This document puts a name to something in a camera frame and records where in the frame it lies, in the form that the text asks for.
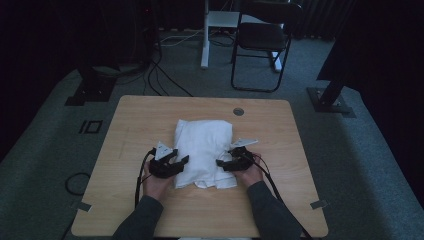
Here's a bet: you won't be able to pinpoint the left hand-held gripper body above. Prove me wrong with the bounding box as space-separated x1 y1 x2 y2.
148 140 185 179

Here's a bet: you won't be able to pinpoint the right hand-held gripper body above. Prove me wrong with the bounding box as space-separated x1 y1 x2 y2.
225 138 259 172

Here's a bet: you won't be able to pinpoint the white skirt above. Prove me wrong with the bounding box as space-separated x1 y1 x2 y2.
173 119 238 190

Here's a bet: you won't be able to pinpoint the person's right hand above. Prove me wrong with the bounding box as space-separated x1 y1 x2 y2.
232 152 265 189

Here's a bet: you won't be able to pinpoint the person's left hand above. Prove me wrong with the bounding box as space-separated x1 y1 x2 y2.
142 169 176 203

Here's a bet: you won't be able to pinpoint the black floor tape mark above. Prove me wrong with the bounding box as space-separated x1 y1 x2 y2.
79 119 104 135

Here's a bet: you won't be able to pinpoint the grey tape piece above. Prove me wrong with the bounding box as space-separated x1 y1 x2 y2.
309 199 329 210
71 199 93 213

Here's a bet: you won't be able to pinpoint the black folding chair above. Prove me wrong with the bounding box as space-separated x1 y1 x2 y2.
230 1 303 94

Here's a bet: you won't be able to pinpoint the dark equipment rack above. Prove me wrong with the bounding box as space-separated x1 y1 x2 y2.
99 0 163 68

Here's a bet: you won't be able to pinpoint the dark curtain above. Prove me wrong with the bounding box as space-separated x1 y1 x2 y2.
316 0 424 208

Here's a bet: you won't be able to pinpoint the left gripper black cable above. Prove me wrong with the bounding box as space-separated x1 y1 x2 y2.
134 148 157 209

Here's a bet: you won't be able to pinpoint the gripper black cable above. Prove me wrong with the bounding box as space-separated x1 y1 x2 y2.
246 152 314 240
134 148 157 209

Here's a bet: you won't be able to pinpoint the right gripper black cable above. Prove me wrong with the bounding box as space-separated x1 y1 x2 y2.
246 152 314 240

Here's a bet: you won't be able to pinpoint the black floor cables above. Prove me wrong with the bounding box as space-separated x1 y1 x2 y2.
143 49 194 98

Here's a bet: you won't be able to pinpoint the black cable loop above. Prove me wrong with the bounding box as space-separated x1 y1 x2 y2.
64 172 92 197

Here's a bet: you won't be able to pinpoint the black stand base plate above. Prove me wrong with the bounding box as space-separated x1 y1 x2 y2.
64 66 118 107

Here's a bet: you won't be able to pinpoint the black stand with base plate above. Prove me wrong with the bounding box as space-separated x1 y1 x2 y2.
306 76 357 118

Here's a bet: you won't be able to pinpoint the white desk frame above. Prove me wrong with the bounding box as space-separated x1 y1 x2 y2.
200 0 284 73

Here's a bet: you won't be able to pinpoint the white floor cable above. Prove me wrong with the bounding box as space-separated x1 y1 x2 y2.
159 29 205 47

